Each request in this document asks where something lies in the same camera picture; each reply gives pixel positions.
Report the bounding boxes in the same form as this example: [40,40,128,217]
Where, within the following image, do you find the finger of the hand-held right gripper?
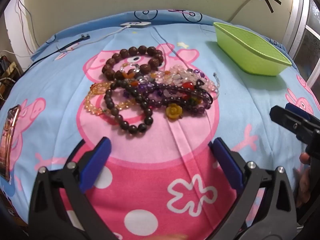
[269,105,320,145]
[286,102,316,117]

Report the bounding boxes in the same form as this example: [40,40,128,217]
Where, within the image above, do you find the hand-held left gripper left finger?
[28,137,118,240]

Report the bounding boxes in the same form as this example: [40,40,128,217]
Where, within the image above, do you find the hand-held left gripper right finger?
[208,137,298,240]

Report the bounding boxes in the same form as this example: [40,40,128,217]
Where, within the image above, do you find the dark bead bracelet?
[104,79,154,133]

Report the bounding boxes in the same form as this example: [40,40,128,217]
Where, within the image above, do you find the amber crystal bead bracelet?
[84,81,137,117]

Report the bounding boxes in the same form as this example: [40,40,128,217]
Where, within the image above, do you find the green plastic basket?
[213,22,292,76]

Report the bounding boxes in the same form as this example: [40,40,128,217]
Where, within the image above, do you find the pile of mixed crystal bracelets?
[120,64,220,120]

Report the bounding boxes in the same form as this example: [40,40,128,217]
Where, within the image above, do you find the brown wooden bead bracelet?
[102,45,164,80]

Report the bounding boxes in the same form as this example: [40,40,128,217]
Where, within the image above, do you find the person's right hand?
[296,152,312,208]

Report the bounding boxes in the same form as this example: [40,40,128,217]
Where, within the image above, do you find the blue cartoon pig bed sheet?
[0,9,320,240]

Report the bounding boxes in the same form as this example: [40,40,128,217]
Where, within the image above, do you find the smartphone with patterned case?
[0,105,21,182]

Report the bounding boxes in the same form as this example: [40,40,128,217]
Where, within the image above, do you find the cluttered shelf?
[0,55,20,100]

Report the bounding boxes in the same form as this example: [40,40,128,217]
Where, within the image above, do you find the white power bank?
[120,20,152,29]

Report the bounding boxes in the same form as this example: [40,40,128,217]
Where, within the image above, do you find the white window frame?
[282,0,320,85]

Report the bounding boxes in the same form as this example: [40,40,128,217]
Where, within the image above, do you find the beige wall cable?
[228,0,262,23]

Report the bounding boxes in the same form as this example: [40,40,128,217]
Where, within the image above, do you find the black charging cable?
[24,34,90,72]

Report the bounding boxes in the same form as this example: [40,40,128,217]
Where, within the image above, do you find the white charging cable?
[56,26,125,52]

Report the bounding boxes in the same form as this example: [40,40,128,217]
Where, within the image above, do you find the hanging wires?
[14,0,38,55]

